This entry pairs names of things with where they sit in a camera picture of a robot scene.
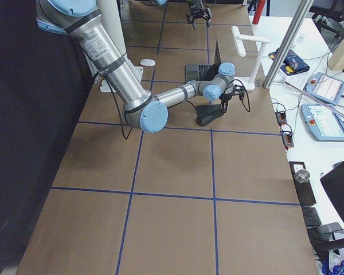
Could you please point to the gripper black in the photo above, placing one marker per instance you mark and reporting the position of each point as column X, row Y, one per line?
column 226, row 99
column 196, row 11

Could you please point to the black mouse pad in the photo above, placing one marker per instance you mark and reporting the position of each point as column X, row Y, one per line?
column 207, row 113

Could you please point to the grey laptop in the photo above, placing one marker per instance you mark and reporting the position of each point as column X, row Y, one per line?
column 204, row 72

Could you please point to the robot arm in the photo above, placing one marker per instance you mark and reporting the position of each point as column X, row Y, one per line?
column 95, row 25

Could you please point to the white computer mouse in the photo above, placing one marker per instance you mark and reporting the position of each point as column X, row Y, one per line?
column 147, row 62

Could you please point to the red cylinder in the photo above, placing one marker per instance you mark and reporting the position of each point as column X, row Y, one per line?
column 258, row 12

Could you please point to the blue printed pouch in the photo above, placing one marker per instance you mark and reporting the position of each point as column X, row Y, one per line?
column 293, row 64

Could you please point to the teach pendant near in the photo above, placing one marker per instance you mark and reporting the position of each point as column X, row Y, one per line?
column 323, row 124

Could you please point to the teach pendant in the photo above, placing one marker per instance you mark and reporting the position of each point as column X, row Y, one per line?
column 323, row 124
column 325, row 88

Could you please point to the metal cylinder on box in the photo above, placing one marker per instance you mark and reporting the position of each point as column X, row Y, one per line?
column 301, row 176

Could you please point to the teach pendant far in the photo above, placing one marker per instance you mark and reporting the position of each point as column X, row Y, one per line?
column 325, row 88

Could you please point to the usb hub with cables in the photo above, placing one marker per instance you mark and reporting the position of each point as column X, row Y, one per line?
column 281, row 117

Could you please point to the aluminium frame post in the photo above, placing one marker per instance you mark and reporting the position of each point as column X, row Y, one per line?
column 287, row 41

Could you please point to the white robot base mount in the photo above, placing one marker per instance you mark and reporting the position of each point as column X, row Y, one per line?
column 112, row 24

